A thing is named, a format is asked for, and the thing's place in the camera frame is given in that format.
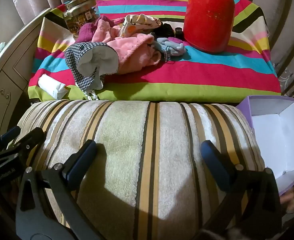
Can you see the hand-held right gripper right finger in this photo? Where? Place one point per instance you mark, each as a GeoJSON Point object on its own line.
{"type": "Point", "coordinates": [215, 165]}

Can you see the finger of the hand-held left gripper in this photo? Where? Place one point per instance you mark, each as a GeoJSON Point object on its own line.
{"type": "Point", "coordinates": [34, 135]}
{"type": "Point", "coordinates": [10, 132]}

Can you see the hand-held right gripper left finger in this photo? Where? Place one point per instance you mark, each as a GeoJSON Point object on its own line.
{"type": "Point", "coordinates": [84, 159]}

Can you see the purple cardboard box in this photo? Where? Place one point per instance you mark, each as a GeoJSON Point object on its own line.
{"type": "Point", "coordinates": [274, 140]}

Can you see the magenta fuzzy sock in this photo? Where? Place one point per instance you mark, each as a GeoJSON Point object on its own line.
{"type": "Point", "coordinates": [86, 32]}

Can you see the light blue pig plush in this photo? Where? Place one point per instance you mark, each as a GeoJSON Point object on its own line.
{"type": "Point", "coordinates": [173, 46]}

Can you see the striped towel cushion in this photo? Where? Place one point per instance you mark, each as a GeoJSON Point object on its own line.
{"type": "Point", "coordinates": [127, 170]}

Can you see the white tissue pack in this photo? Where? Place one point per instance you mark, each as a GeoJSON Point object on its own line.
{"type": "Point", "coordinates": [51, 86]}

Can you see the white carved cabinet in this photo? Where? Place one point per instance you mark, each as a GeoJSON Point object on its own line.
{"type": "Point", "coordinates": [9, 80]}

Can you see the colourful striped cloth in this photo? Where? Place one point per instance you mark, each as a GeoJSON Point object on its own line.
{"type": "Point", "coordinates": [202, 80]}

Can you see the houndstooth hat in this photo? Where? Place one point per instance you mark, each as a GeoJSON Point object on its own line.
{"type": "Point", "coordinates": [73, 55]}

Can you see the pink fleece garment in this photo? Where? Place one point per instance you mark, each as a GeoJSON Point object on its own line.
{"type": "Point", "coordinates": [134, 55]}

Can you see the candy jar with gold lid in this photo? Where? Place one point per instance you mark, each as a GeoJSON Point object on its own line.
{"type": "Point", "coordinates": [76, 12]}

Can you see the small black cylinder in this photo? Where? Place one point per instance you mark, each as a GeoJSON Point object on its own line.
{"type": "Point", "coordinates": [179, 33]}

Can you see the black velvet scrunchie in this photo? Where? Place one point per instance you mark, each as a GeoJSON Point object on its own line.
{"type": "Point", "coordinates": [163, 31]}

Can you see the cream floral cloth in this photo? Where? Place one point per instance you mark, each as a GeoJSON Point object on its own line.
{"type": "Point", "coordinates": [139, 22]}

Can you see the red round container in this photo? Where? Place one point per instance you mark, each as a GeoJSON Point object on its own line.
{"type": "Point", "coordinates": [208, 17]}

